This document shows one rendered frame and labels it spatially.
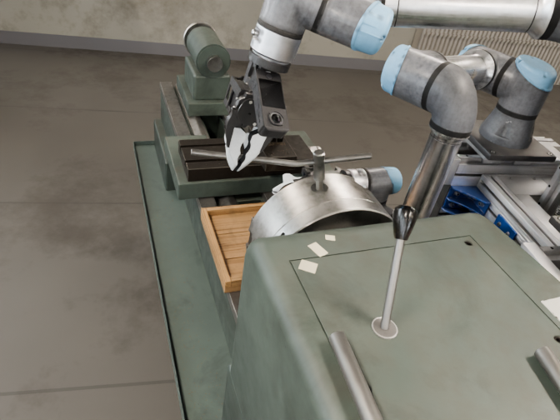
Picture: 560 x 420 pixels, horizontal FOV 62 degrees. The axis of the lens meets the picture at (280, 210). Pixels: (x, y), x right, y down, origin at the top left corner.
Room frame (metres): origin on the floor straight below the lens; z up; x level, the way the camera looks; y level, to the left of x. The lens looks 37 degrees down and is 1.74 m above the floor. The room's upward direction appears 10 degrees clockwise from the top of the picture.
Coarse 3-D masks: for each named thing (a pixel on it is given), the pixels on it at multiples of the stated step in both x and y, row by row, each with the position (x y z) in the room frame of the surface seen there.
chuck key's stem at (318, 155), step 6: (318, 150) 0.77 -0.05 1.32; (318, 156) 0.75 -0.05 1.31; (324, 156) 0.76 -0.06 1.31; (318, 162) 0.75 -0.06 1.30; (318, 168) 0.75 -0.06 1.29; (324, 168) 0.76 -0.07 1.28; (318, 174) 0.75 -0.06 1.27; (324, 174) 0.76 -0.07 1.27; (318, 180) 0.76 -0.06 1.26; (318, 186) 0.76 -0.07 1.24
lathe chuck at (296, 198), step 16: (336, 176) 0.82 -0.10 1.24; (288, 192) 0.77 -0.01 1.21; (304, 192) 0.76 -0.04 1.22; (336, 192) 0.76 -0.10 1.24; (352, 192) 0.77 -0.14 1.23; (368, 192) 0.81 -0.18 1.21; (272, 208) 0.74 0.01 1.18; (288, 208) 0.73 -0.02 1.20; (304, 208) 0.71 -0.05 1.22; (256, 224) 0.74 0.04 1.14; (272, 224) 0.71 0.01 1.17
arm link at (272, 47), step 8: (256, 32) 0.73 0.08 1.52; (264, 32) 0.72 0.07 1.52; (272, 32) 0.72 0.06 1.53; (256, 40) 0.73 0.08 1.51; (264, 40) 0.72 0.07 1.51; (272, 40) 0.72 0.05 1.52; (280, 40) 0.72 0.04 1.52; (288, 40) 0.72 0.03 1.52; (296, 40) 0.73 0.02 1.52; (256, 48) 0.73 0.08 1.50; (264, 48) 0.72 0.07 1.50; (272, 48) 0.72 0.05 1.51; (280, 48) 0.72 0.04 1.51; (288, 48) 0.72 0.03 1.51; (296, 48) 0.74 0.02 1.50; (264, 56) 0.72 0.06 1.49; (272, 56) 0.72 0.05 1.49; (280, 56) 0.72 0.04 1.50; (288, 56) 0.73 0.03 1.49
